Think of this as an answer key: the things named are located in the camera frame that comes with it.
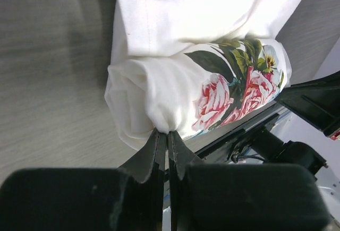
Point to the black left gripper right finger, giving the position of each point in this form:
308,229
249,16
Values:
241,197

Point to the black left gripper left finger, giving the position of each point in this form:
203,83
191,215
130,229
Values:
129,197

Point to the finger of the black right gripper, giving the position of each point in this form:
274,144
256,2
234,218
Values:
316,102

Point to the white t shirt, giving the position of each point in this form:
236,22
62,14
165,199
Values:
192,66

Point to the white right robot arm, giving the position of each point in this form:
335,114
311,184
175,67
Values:
271,149

